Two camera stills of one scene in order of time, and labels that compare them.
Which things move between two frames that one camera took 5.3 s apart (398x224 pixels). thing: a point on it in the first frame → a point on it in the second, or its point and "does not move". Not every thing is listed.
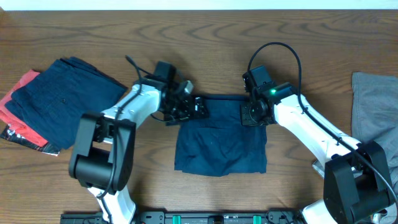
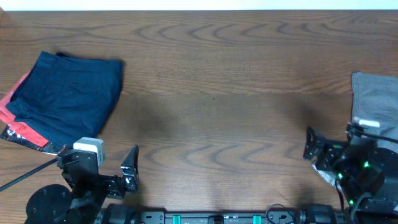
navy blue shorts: (219, 144) → (68, 98)
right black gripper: (246, 119) → (335, 149)
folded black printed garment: (9, 132) does not move
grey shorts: (374, 117) does not move
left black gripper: (187, 114) → (114, 186)
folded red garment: (17, 124) does not move
